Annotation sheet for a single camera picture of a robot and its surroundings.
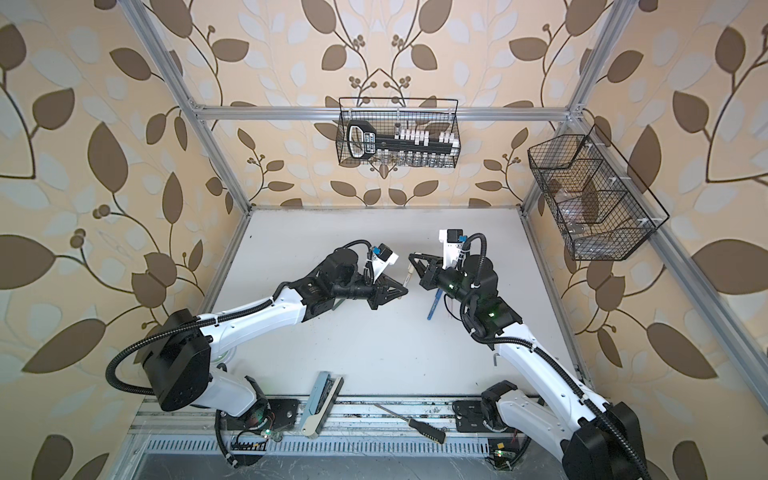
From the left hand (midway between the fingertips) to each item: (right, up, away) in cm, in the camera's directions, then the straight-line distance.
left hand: (406, 285), depth 74 cm
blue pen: (+11, -8, +22) cm, 26 cm away
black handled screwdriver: (+6, -35, -3) cm, 36 cm away
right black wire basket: (+55, +20, +9) cm, 59 cm away
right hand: (+1, +6, -2) cm, 6 cm away
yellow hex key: (+26, -23, +10) cm, 36 cm away
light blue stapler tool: (-21, -27, 0) cm, 34 cm away
